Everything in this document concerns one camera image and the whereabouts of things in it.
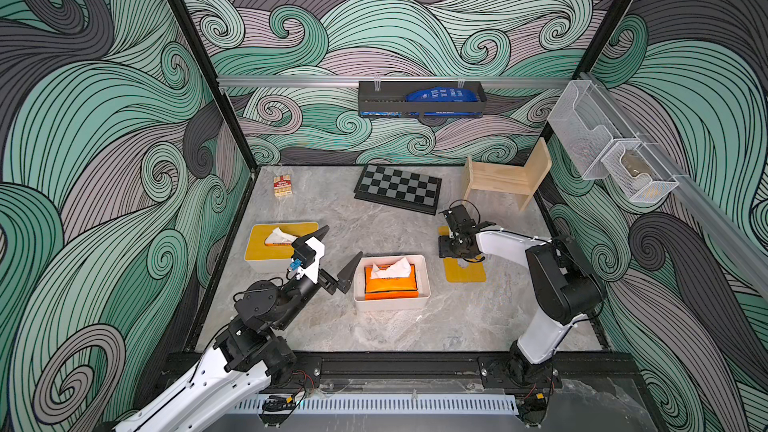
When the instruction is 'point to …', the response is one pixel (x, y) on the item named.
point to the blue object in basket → (443, 94)
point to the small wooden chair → (521, 179)
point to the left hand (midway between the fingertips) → (341, 236)
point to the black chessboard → (400, 189)
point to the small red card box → (282, 186)
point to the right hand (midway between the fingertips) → (452, 250)
